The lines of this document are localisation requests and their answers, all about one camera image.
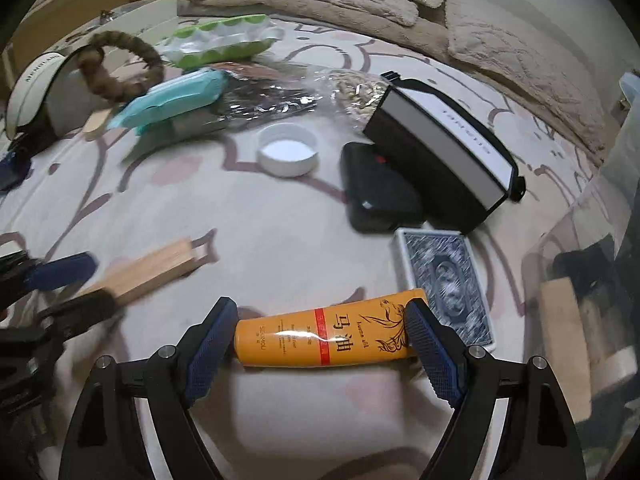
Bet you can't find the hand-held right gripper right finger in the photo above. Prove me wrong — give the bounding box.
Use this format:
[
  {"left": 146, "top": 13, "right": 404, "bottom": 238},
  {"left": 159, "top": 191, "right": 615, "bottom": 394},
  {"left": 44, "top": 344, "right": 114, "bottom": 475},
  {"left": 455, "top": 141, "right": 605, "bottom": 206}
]
[{"left": 402, "top": 297, "right": 586, "bottom": 480}]

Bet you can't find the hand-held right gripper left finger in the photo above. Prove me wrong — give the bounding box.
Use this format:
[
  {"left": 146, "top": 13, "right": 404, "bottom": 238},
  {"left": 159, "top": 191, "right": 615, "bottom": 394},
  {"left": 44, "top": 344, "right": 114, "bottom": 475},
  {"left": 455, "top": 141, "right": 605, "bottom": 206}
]
[{"left": 59, "top": 297, "right": 240, "bottom": 480}]

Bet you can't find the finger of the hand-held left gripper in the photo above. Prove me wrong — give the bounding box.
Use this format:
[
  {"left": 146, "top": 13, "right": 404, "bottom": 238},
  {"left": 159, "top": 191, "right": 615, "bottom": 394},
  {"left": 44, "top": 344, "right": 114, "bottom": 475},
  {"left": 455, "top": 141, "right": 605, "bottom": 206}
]
[
  {"left": 37, "top": 289, "right": 121, "bottom": 333},
  {"left": 22, "top": 252, "right": 98, "bottom": 292}
]

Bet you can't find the wooden block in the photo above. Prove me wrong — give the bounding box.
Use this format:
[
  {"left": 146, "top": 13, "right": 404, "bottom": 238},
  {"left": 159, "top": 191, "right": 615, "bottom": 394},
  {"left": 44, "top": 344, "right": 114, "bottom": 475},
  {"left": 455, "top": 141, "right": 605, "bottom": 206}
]
[{"left": 80, "top": 237, "right": 196, "bottom": 306}]

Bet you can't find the orange cream tube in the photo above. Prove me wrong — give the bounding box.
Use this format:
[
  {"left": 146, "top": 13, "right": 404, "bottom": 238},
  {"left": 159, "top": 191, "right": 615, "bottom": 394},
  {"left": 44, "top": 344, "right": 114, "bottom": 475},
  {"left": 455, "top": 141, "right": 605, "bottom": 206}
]
[{"left": 234, "top": 289, "right": 418, "bottom": 368}]

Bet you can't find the clear plastic container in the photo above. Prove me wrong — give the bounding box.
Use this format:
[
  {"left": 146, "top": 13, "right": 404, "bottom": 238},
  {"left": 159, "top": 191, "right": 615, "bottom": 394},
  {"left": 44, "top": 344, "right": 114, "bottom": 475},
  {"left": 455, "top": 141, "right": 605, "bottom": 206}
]
[{"left": 520, "top": 72, "right": 640, "bottom": 480}]

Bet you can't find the blue playing card deck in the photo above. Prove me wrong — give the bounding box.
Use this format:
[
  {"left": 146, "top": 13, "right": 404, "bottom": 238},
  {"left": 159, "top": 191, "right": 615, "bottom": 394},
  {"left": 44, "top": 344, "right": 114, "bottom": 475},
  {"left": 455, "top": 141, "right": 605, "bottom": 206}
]
[{"left": 395, "top": 228, "right": 496, "bottom": 351}]

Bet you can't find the black power bank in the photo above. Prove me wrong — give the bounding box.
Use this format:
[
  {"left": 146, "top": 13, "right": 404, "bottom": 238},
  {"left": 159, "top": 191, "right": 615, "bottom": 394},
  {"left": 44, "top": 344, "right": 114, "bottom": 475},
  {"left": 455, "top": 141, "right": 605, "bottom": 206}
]
[{"left": 340, "top": 142, "right": 426, "bottom": 233}]

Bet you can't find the black item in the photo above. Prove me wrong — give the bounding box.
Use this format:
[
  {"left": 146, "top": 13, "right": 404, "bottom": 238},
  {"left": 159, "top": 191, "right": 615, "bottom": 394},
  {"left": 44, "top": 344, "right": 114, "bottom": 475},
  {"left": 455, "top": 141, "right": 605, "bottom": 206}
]
[{"left": 552, "top": 245, "right": 618, "bottom": 286}]

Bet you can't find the black pouch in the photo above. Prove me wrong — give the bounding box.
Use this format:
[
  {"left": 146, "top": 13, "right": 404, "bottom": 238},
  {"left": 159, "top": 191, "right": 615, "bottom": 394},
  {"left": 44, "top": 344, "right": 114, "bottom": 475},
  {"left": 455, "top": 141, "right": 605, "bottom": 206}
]
[{"left": 382, "top": 72, "right": 526, "bottom": 206}]

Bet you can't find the beige visor cap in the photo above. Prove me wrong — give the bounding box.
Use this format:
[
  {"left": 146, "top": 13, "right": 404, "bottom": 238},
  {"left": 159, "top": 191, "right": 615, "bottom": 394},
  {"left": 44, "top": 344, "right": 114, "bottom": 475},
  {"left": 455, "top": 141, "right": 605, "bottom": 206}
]
[{"left": 6, "top": 42, "right": 108, "bottom": 136}]

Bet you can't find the black and white box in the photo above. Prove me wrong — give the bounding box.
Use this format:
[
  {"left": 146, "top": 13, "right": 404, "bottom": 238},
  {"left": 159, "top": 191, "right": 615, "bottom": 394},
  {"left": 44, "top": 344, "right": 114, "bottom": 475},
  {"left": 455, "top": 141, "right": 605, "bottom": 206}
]
[{"left": 362, "top": 80, "right": 516, "bottom": 231}]

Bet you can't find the teal wet wipes pack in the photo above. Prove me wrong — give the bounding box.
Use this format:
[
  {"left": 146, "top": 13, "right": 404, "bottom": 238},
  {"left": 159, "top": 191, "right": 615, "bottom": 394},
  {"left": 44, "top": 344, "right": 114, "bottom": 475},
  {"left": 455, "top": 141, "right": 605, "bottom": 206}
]
[{"left": 107, "top": 69, "right": 228, "bottom": 136}]

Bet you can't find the white jar lid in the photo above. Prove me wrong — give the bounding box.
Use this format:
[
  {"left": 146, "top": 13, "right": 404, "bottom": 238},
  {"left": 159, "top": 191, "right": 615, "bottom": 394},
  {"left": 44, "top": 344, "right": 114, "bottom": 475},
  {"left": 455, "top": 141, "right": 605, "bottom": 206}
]
[{"left": 257, "top": 124, "right": 319, "bottom": 177}]

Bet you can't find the brown braided headband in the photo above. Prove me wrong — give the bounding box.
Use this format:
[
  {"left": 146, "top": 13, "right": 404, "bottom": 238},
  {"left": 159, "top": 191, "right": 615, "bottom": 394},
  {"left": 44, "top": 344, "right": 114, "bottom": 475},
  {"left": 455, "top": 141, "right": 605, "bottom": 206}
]
[{"left": 77, "top": 30, "right": 165, "bottom": 101}]

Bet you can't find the beige comforter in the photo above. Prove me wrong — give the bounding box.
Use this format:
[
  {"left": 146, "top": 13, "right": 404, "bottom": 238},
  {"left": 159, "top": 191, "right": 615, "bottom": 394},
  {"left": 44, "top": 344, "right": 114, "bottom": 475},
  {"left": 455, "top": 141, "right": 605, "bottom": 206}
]
[{"left": 177, "top": 0, "right": 608, "bottom": 166}]

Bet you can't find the wooden shelf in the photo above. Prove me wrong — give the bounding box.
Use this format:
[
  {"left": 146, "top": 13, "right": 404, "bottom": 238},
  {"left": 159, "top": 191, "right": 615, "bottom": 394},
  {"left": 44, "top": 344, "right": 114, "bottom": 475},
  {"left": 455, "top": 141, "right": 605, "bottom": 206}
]
[{"left": 10, "top": 0, "right": 166, "bottom": 91}]

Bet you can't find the bag of gold clips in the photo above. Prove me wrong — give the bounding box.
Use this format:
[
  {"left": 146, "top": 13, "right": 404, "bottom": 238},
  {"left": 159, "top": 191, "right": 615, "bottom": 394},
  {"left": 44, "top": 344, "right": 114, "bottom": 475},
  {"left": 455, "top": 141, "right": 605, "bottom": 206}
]
[{"left": 305, "top": 67, "right": 391, "bottom": 126}]

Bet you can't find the white storage box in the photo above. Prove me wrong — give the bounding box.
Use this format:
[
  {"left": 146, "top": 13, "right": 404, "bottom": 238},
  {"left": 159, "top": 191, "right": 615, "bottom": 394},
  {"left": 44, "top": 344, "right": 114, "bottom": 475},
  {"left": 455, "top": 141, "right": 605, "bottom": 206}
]
[{"left": 65, "top": 0, "right": 178, "bottom": 46}]

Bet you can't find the green white wipes pack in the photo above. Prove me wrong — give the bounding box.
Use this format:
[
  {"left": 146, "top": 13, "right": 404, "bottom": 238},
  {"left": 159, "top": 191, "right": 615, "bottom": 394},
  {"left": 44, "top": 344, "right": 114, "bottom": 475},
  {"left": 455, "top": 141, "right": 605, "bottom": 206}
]
[{"left": 162, "top": 15, "right": 283, "bottom": 72}]

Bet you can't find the bag of dark hair ties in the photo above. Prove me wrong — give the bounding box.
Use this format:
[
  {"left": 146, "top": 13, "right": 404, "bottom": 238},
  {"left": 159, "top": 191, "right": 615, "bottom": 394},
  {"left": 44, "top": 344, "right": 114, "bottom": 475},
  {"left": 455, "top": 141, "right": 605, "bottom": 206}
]
[{"left": 220, "top": 87, "right": 311, "bottom": 128}]

